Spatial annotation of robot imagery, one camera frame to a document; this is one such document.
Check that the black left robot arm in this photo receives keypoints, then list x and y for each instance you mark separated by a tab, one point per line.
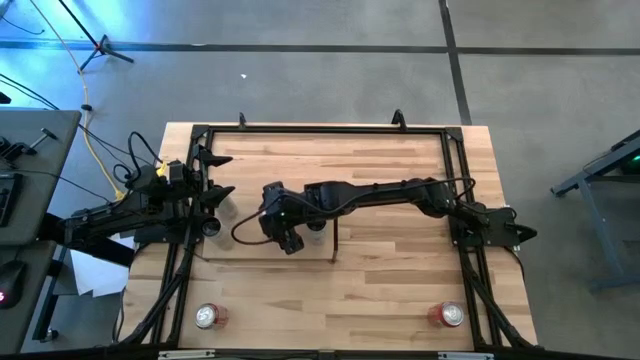
100	217

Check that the black computer mouse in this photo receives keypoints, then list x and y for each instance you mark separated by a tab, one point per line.
11	285

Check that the Celsius can pineapple print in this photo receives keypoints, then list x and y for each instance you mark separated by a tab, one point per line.
211	227

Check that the black desk clamp tool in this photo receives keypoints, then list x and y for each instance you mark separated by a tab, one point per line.
20	147

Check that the black table clamp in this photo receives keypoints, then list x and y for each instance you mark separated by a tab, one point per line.
242	120
398	118

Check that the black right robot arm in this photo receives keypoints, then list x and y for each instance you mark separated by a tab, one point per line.
380	192

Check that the black tripod stand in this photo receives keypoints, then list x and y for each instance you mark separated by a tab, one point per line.
102	49

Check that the red Coca-Cola can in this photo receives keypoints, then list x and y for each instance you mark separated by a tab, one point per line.
446	314
210	316

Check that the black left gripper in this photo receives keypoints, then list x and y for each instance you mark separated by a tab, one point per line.
187	180

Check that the black support beam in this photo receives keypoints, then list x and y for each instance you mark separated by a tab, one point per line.
85	250

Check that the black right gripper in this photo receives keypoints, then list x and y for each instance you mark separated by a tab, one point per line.
282	205

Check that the grey desk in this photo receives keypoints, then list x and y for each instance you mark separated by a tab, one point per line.
40	280
40	175

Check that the black metal table frame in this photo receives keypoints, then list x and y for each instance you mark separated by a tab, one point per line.
325	130

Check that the black metal shelf end frame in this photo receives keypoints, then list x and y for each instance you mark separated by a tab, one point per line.
334	245

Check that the black keyboard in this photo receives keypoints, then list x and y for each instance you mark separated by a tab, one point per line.
7	200

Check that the white paper sheet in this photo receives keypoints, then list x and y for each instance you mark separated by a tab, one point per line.
100	272

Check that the Celsius Arctic Vibe can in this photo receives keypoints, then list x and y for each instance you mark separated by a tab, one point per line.
317	235

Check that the grey metal bracket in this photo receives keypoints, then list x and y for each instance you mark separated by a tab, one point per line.
186	354
465	355

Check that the grey-blue metal desk frame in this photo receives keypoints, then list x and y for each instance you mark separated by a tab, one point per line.
600	240

